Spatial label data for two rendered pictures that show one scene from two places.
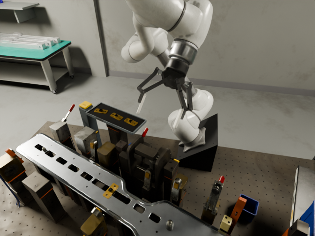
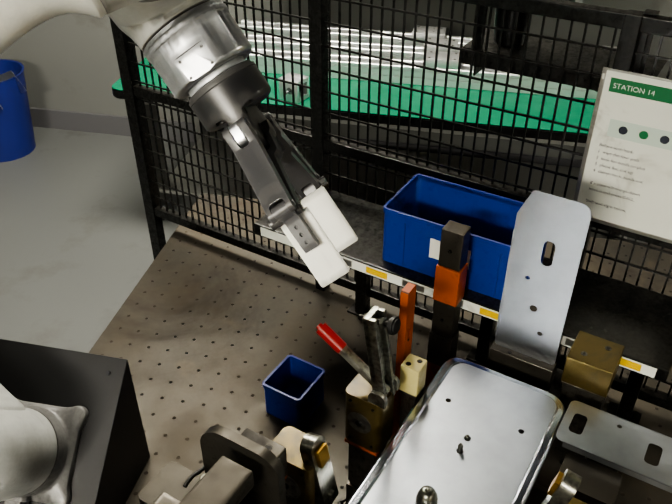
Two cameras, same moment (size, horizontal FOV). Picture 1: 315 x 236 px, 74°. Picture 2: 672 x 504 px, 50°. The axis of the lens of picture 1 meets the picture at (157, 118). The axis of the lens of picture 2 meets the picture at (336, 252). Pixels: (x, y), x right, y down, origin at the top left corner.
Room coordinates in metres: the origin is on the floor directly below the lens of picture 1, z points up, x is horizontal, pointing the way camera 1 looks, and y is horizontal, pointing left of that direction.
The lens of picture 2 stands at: (0.55, 0.58, 1.92)
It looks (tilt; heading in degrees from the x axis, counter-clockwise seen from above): 36 degrees down; 270
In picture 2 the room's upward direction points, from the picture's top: straight up
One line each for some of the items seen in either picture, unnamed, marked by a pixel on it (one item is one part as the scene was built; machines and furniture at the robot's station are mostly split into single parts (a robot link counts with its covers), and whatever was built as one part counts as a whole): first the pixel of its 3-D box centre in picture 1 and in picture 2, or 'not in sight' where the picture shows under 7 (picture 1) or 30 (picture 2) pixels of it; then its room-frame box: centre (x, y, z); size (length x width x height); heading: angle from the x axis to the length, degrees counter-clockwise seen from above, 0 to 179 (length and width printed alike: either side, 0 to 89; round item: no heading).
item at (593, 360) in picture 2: not in sight; (575, 420); (0.10, -0.33, 0.88); 0.08 x 0.08 x 0.36; 59
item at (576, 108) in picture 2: not in sight; (387, 136); (0.31, -2.43, 0.42); 2.30 x 0.86 x 0.84; 168
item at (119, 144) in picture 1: (124, 166); not in sight; (0.83, 0.21, 0.90); 0.05 x 0.05 x 0.40; 59
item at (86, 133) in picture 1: (93, 155); not in sight; (0.92, 0.42, 0.90); 0.13 x 0.08 x 0.41; 149
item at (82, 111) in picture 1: (92, 131); not in sight; (1.14, 0.48, 0.92); 0.08 x 0.08 x 0.44; 59
